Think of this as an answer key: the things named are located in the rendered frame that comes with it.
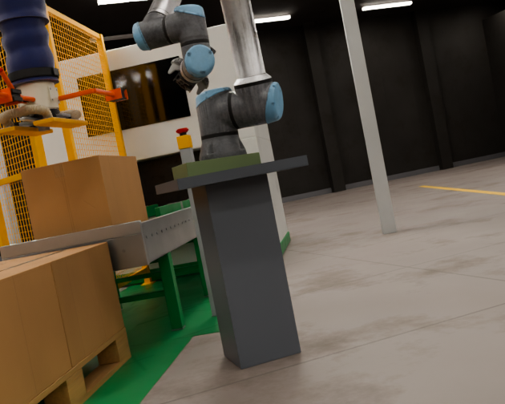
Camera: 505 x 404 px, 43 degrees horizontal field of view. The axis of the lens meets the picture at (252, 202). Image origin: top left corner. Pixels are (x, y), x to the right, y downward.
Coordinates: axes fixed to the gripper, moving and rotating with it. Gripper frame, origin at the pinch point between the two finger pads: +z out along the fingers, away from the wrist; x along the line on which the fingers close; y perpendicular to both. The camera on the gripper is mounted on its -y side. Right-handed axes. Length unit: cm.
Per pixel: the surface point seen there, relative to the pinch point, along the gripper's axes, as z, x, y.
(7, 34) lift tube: 76, -75, 20
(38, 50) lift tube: 75, -61, 17
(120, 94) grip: 94, -21, 10
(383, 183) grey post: 290, 190, -84
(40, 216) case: 93, -18, 80
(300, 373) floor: -17, 90, 65
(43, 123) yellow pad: 63, -39, 43
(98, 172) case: 83, -8, 48
